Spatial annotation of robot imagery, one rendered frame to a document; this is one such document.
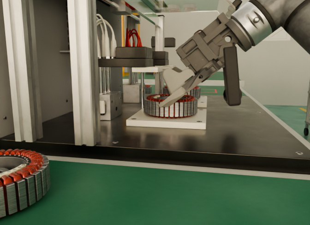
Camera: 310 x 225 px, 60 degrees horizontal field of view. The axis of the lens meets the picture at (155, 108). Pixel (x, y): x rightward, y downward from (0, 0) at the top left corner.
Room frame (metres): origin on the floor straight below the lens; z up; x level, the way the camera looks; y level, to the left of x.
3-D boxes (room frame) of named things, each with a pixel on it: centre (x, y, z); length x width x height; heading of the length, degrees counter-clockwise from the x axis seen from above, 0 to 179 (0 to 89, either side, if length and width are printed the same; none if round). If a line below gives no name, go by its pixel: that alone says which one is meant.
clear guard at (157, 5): (0.85, -0.08, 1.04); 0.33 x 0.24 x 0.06; 79
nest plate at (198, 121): (0.56, -0.03, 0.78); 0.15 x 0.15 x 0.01; 79
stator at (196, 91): (0.80, -0.08, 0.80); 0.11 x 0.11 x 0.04
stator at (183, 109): (0.56, -0.03, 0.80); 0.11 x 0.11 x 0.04
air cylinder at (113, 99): (0.59, 0.11, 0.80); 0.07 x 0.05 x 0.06; 169
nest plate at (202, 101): (0.80, -0.08, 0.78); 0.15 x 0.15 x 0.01; 79
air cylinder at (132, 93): (0.83, 0.06, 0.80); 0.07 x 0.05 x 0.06; 169
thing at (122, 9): (0.80, 0.10, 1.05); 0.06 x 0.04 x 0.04; 169
